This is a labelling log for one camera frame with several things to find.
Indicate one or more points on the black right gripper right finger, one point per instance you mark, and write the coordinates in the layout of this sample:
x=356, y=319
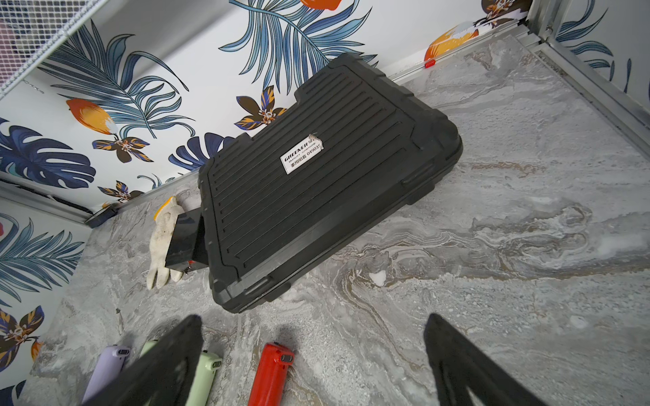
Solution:
x=463, y=373

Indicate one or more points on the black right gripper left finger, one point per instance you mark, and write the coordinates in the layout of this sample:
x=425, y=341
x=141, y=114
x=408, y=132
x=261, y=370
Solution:
x=163, y=376

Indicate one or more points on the light green flashlight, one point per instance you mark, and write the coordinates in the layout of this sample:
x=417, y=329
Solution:
x=206, y=371
x=147, y=346

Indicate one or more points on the purple flashlight yellow rim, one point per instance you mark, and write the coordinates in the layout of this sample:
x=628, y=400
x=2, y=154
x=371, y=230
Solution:
x=109, y=365

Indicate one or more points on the red flashlight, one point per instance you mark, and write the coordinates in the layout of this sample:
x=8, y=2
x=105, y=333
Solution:
x=272, y=371

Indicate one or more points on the small black box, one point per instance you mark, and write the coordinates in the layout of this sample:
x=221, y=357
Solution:
x=187, y=250

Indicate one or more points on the white work glove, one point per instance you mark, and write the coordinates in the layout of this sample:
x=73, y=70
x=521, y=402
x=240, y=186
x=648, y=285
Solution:
x=165, y=221

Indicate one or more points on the black plastic tool case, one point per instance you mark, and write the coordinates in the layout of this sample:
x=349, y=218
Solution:
x=353, y=149

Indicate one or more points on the white wire shelf basket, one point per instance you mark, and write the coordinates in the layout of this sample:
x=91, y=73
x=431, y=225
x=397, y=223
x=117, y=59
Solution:
x=31, y=30

